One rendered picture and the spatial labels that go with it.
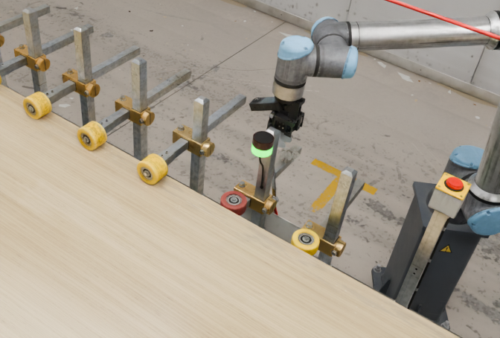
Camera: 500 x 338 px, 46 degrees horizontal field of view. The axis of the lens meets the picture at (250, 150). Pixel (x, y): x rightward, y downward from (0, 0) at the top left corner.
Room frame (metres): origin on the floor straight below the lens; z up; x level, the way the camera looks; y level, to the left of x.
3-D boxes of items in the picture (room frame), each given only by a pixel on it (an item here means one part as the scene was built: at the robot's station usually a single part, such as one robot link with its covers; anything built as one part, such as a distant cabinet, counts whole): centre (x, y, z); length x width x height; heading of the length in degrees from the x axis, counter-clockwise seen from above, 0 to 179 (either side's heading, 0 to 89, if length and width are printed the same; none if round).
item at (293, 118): (1.41, -0.09, 1.15); 0.09 x 0.08 x 0.12; 62
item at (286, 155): (1.56, -0.13, 0.87); 0.09 x 0.07 x 0.02; 152
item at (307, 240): (1.15, -0.19, 0.85); 0.08 x 0.08 x 0.11
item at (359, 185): (1.32, -0.29, 0.82); 0.44 x 0.03 x 0.04; 152
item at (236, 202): (1.26, 0.03, 0.85); 0.08 x 0.08 x 0.11
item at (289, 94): (1.41, -0.09, 1.23); 0.10 x 0.09 x 0.05; 152
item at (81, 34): (1.69, 0.60, 0.94); 0.04 x 0.04 x 0.48; 62
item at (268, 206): (1.34, -0.03, 0.85); 0.14 x 0.06 x 0.05; 62
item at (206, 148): (1.46, 0.18, 0.95); 0.14 x 0.06 x 0.05; 62
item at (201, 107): (1.45, 0.16, 0.89); 0.04 x 0.04 x 0.48; 62
